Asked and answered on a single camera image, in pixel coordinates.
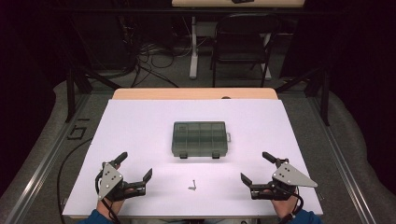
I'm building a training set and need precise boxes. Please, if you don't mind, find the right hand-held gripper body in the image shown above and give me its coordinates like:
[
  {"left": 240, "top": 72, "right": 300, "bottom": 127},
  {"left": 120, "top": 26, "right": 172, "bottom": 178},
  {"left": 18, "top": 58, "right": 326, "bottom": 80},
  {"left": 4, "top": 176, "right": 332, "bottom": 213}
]
[{"left": 250, "top": 158, "right": 318, "bottom": 202}]

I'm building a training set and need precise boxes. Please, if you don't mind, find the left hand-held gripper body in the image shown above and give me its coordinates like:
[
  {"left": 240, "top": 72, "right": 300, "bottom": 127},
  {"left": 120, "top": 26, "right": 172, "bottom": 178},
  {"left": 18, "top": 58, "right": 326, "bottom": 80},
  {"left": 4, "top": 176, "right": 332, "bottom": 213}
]
[{"left": 94, "top": 161, "right": 148, "bottom": 203}]

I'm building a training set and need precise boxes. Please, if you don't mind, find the grey transparent compartment box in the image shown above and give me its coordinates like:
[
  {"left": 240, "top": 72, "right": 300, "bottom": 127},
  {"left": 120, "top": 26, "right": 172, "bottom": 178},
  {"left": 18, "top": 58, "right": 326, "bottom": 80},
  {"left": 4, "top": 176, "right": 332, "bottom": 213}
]
[{"left": 171, "top": 120, "right": 232, "bottom": 160}]

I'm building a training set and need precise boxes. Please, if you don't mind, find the person's left hand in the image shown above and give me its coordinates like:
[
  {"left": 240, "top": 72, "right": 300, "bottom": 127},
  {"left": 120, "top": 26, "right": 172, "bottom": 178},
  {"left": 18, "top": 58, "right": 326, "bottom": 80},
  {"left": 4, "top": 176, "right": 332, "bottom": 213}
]
[{"left": 96, "top": 199, "right": 126, "bottom": 217}]

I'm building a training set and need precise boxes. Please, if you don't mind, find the person's right hand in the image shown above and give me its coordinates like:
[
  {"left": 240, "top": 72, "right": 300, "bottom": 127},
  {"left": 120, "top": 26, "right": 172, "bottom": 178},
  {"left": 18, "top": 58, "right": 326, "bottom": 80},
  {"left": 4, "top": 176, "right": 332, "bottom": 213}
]
[{"left": 270, "top": 189, "right": 302, "bottom": 220}]

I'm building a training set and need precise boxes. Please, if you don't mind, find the white board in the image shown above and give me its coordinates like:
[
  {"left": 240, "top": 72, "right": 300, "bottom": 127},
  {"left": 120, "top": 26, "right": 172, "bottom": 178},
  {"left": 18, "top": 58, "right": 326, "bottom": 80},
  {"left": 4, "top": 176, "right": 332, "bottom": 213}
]
[{"left": 62, "top": 98, "right": 324, "bottom": 218}]

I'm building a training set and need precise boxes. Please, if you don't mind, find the black metal stand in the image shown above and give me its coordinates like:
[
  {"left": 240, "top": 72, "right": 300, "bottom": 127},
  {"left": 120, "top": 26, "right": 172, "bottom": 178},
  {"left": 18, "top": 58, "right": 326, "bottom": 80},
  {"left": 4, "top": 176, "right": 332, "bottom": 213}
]
[
  {"left": 275, "top": 65, "right": 332, "bottom": 127},
  {"left": 64, "top": 65, "right": 123, "bottom": 124}
]

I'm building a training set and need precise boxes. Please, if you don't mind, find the wooden table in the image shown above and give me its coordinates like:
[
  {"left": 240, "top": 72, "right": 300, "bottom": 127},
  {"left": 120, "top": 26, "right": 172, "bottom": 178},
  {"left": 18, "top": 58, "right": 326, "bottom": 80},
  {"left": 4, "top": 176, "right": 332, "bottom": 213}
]
[{"left": 111, "top": 87, "right": 279, "bottom": 101}]

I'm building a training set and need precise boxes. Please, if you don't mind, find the black folding chair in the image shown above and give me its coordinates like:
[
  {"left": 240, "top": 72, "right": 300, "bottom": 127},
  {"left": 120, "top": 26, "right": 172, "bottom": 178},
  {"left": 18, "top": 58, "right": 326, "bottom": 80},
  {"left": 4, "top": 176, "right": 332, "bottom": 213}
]
[{"left": 210, "top": 12, "right": 282, "bottom": 89}]

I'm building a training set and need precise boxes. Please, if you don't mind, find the white desk leg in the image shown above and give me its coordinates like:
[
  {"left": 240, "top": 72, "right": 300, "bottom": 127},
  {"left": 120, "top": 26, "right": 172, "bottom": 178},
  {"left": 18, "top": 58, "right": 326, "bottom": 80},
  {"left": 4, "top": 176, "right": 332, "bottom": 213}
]
[{"left": 189, "top": 16, "right": 201, "bottom": 80}]

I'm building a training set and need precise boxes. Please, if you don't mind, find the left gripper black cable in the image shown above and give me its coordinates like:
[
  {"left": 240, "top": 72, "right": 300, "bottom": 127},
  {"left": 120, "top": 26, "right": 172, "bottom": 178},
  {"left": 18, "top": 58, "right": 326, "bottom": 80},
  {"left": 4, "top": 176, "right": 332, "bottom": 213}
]
[{"left": 94, "top": 171, "right": 121, "bottom": 224}]

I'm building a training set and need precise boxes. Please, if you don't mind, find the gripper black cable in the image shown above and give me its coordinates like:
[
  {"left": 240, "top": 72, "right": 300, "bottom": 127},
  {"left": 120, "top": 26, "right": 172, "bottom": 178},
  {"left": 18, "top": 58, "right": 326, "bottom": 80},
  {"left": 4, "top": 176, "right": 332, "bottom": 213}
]
[
  {"left": 94, "top": 171, "right": 121, "bottom": 224},
  {"left": 278, "top": 185, "right": 304, "bottom": 224}
]

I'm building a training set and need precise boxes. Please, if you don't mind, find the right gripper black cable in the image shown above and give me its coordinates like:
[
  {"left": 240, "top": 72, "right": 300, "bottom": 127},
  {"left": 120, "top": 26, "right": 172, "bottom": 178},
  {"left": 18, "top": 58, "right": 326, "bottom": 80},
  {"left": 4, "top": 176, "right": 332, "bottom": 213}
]
[{"left": 278, "top": 185, "right": 304, "bottom": 224}]

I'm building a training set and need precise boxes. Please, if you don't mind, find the black floor cable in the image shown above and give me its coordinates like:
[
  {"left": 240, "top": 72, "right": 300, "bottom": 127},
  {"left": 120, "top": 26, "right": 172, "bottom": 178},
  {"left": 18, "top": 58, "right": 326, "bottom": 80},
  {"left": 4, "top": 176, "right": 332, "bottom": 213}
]
[{"left": 57, "top": 137, "right": 94, "bottom": 224}]

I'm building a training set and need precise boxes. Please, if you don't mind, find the metal floor rail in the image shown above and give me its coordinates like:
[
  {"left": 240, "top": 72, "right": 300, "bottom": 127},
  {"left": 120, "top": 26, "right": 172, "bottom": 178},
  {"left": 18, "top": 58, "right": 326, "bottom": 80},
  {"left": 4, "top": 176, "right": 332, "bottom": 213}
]
[
  {"left": 0, "top": 92, "right": 92, "bottom": 224},
  {"left": 307, "top": 96, "right": 378, "bottom": 224}
]

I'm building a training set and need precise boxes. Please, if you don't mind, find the tangle of floor cables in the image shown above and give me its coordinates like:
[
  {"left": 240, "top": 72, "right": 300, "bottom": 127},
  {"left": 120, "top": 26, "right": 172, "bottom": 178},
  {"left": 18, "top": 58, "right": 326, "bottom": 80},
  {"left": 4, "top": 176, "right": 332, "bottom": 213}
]
[{"left": 117, "top": 15, "right": 194, "bottom": 89}]

